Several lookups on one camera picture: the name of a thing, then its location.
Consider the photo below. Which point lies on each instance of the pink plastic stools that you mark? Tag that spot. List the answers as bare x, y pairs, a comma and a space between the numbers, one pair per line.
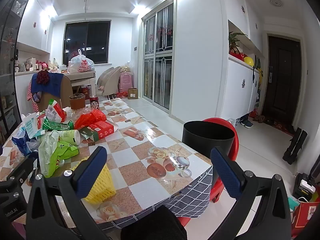
126, 80

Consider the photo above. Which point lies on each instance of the yellow balloon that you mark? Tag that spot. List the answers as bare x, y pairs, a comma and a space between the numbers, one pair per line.
249, 61

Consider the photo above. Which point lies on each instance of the dark cloth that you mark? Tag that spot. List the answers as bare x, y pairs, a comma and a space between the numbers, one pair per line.
152, 225

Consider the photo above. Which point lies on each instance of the white red printed plastic bag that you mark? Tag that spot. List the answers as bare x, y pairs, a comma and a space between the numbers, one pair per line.
80, 63

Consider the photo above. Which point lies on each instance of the beige dining chair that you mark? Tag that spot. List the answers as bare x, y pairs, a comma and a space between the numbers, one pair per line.
102, 78
113, 80

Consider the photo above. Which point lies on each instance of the potted plant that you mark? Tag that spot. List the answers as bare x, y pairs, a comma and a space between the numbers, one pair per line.
235, 42

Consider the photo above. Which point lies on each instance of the black trash bin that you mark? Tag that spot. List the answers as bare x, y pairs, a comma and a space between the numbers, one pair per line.
200, 140

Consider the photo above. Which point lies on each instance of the patterned tablecloth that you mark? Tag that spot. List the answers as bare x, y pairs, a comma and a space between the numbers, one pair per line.
140, 152

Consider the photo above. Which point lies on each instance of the yellow foam net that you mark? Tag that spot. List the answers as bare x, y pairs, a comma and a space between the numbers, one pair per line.
105, 185

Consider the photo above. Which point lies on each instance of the red white snack bag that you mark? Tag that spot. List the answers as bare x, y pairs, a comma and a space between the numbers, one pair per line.
56, 111

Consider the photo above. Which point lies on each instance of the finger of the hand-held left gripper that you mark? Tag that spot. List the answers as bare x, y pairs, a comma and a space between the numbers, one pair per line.
20, 168

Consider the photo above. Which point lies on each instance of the white cabinet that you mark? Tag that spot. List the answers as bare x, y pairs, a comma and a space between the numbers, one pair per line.
237, 87

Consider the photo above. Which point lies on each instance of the red checked cloth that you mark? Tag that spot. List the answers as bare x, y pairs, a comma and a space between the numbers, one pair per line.
31, 92

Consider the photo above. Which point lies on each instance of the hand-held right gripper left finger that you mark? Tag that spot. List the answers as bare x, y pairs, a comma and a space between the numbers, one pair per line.
91, 173

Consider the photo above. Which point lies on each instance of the green plastic bag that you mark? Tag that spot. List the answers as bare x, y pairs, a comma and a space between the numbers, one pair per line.
52, 155

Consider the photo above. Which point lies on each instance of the red gift bag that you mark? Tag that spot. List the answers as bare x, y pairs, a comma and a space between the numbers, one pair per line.
305, 217

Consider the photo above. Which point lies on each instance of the grey checked cloth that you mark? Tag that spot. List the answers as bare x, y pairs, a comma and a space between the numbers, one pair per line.
195, 192

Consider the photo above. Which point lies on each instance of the blue cloth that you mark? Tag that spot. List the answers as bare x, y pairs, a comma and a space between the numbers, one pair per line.
53, 82

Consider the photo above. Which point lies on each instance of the teal paper bag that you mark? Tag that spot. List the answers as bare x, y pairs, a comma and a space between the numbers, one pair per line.
293, 203

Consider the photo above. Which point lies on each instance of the green snack packet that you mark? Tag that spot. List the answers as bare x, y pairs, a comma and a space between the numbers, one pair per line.
57, 125

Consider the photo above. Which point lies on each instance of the red plastic stool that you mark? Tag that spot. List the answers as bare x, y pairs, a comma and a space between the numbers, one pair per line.
233, 140

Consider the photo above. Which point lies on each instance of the green white drink bottle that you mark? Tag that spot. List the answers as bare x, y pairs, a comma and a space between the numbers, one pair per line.
70, 137

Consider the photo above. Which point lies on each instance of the dark window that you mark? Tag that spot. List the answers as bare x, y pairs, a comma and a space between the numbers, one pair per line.
85, 40

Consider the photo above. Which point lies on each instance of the blue plastic bag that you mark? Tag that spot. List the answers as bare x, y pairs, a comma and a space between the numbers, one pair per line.
22, 142

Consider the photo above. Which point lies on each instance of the red carton box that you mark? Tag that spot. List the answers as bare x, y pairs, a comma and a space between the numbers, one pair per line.
100, 130

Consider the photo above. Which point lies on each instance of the round ceiling vent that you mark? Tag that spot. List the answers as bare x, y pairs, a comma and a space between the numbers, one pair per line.
276, 2

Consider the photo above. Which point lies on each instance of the glass display cabinet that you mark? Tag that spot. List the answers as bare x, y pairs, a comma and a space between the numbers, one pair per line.
10, 67

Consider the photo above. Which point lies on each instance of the white teal packet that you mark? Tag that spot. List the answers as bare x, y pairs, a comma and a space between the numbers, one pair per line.
31, 126

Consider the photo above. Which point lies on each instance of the dark entrance door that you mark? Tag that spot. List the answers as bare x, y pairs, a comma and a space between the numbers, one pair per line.
282, 80

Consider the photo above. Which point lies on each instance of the red door mat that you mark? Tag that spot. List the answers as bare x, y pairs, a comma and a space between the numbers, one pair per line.
280, 126

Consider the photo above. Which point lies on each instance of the beige dining table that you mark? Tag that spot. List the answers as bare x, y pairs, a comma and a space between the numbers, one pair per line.
82, 76

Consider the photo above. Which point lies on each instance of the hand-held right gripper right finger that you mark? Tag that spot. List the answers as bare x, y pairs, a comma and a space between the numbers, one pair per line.
225, 175

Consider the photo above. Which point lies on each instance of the vacuum cleaner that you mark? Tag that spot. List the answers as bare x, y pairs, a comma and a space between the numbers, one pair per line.
306, 185

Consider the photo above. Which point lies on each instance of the cardboard box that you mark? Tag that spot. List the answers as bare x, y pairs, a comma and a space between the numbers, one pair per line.
132, 93

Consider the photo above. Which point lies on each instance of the sliding glass door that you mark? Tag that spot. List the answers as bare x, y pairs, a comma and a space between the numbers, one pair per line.
157, 55

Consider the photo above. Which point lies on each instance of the blue sneaker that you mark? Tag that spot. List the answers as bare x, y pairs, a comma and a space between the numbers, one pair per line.
248, 125
243, 123

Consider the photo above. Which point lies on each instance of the brown jar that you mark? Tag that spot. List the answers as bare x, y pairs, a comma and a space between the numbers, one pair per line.
77, 102

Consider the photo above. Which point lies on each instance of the red drink can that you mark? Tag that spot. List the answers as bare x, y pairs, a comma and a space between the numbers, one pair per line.
94, 103

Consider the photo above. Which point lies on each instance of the brown slippers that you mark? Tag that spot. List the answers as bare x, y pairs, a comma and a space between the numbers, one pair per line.
258, 118

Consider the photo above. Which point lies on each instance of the clear bag of snacks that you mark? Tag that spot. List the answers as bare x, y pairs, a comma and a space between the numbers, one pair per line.
126, 68

